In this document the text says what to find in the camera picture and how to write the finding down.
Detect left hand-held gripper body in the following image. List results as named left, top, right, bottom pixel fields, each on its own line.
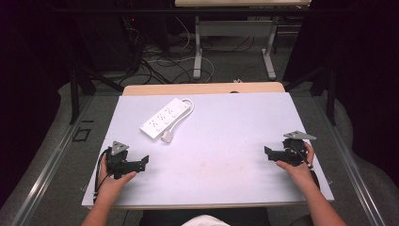
left=104, top=140, right=130, bottom=181

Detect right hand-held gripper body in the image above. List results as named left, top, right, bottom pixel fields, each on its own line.
left=281, top=130, right=317, bottom=168

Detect person's right hand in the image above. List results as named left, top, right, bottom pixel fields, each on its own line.
left=276, top=141, right=316, bottom=190

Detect person's left hand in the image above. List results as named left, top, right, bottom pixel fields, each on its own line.
left=97, top=153, right=138, bottom=205

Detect white power strip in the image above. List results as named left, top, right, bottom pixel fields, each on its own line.
left=139, top=97, right=192, bottom=141

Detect person's dark trousers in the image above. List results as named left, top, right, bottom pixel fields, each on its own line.
left=138, top=207, right=272, bottom=226

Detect white table cover board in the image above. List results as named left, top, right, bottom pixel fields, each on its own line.
left=81, top=91, right=335, bottom=209

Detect black metal stand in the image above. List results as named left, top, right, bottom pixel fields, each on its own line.
left=69, top=66, right=125, bottom=125
left=282, top=61, right=337, bottom=127

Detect person's white shirt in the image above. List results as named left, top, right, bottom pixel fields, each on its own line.
left=181, top=214, right=231, bottom=226

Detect wooden table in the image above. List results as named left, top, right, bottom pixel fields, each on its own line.
left=121, top=81, right=287, bottom=97

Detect dark curtain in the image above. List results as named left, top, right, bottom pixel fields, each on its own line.
left=0, top=0, right=79, bottom=208
left=283, top=0, right=399, bottom=189

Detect dark computer tower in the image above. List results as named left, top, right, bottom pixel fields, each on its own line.
left=92, top=13, right=143, bottom=73

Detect white desk with grey legs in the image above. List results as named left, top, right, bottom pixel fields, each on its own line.
left=174, top=0, right=312, bottom=81

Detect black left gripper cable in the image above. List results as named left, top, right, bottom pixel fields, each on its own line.
left=92, top=148, right=111, bottom=203

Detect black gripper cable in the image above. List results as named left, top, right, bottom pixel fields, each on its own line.
left=290, top=144, right=322, bottom=191
left=92, top=148, right=111, bottom=203

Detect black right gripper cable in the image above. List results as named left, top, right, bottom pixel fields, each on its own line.
left=290, top=144, right=322, bottom=191

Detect white power cord with plug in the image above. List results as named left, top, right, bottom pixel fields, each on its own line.
left=160, top=98, right=195, bottom=144

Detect aluminium floor rail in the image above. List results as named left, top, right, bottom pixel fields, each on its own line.
left=10, top=94, right=94, bottom=226
left=311, top=93, right=379, bottom=226

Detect black floor cables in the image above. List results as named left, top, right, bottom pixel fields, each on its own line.
left=120, top=17, right=257, bottom=86

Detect white floor cable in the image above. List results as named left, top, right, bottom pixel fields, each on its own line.
left=147, top=15, right=215, bottom=84

